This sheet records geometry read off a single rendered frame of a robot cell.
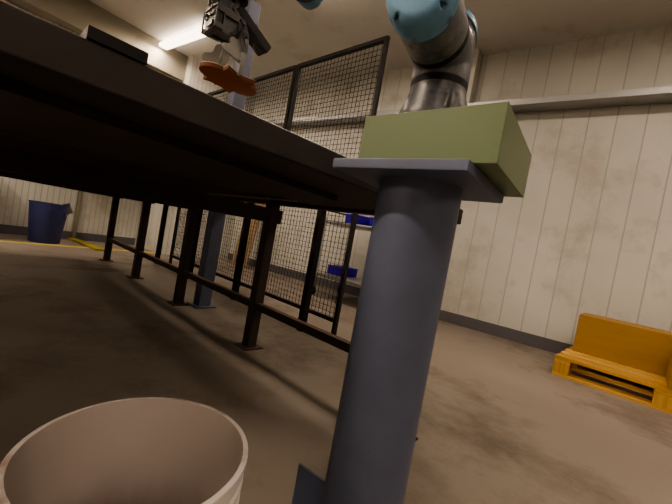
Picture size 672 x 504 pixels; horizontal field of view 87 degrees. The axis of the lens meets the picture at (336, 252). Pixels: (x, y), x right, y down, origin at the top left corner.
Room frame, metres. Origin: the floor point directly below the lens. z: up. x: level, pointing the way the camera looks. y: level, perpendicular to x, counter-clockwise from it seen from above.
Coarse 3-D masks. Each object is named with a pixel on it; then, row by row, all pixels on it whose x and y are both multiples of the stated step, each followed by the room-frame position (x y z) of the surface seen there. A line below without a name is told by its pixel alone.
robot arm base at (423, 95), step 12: (432, 72) 0.69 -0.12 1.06; (444, 72) 0.69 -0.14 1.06; (420, 84) 0.71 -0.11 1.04; (432, 84) 0.69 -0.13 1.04; (444, 84) 0.69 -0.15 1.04; (456, 84) 0.69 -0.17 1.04; (408, 96) 0.73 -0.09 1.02; (420, 96) 0.69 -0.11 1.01; (432, 96) 0.68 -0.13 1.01; (444, 96) 0.68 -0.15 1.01; (456, 96) 0.68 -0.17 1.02; (408, 108) 0.70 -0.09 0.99; (420, 108) 0.68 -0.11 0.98; (432, 108) 0.67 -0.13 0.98
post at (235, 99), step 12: (252, 0) 2.74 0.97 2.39; (252, 12) 2.75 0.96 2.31; (228, 96) 2.78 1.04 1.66; (240, 96) 2.77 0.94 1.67; (240, 108) 2.78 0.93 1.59; (216, 216) 2.74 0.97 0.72; (216, 228) 2.75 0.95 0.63; (204, 240) 2.78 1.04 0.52; (216, 240) 2.77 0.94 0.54; (204, 252) 2.76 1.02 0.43; (216, 252) 2.78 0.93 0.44; (204, 264) 2.74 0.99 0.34; (216, 264) 2.79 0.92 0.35; (204, 276) 2.73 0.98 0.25; (204, 288) 2.74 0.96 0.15; (204, 300) 2.76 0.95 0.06
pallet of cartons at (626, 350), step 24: (576, 336) 2.93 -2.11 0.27; (600, 336) 2.83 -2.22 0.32; (624, 336) 2.74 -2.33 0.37; (648, 336) 2.65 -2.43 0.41; (576, 360) 2.58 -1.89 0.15; (600, 360) 2.76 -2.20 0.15; (624, 360) 2.72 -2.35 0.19; (648, 360) 2.63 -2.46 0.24; (600, 384) 2.52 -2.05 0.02; (624, 384) 2.64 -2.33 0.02; (648, 384) 2.29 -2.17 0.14
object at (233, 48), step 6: (234, 42) 0.85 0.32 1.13; (228, 48) 0.83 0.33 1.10; (234, 48) 0.84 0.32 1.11; (240, 48) 0.85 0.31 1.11; (234, 54) 0.84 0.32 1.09; (240, 54) 0.84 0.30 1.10; (246, 54) 0.85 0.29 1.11; (240, 60) 0.84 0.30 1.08; (240, 66) 0.84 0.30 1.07; (240, 72) 0.85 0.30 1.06
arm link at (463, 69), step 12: (468, 12) 0.69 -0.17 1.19; (468, 24) 0.66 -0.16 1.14; (468, 36) 0.67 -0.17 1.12; (468, 48) 0.68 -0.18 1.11; (444, 60) 0.67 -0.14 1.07; (456, 60) 0.68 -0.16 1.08; (468, 60) 0.70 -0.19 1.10; (420, 72) 0.71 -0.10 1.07; (456, 72) 0.69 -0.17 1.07; (468, 72) 0.71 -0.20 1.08
